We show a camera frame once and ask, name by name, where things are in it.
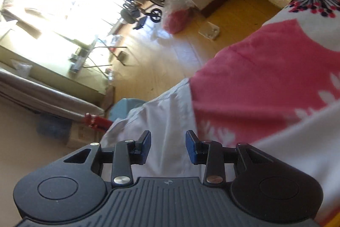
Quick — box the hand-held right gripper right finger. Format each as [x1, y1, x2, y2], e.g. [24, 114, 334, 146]
[185, 130, 274, 187]

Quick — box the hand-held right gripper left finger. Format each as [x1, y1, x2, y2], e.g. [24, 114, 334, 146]
[63, 130, 152, 188]

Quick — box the white shirt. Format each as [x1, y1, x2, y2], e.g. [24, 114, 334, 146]
[100, 78, 340, 225]

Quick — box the blue plastic stool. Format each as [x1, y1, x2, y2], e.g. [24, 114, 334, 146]
[109, 98, 145, 122]

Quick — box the red thermos bottle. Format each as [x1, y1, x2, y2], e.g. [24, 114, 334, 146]
[84, 113, 113, 133]

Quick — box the cardboard box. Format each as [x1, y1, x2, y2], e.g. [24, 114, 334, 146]
[66, 123, 105, 149]

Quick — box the blue bag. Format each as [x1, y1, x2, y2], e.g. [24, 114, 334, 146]
[37, 115, 73, 140]

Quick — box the pink floral blanket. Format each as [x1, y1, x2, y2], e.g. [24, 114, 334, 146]
[188, 0, 340, 148]

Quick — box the folding table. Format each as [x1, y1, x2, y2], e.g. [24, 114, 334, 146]
[69, 36, 128, 74]

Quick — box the beige curtain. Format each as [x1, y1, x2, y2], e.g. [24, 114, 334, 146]
[0, 61, 105, 121]

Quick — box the plastic bag with red contents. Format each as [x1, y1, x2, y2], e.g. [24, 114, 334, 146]
[162, 0, 197, 34]

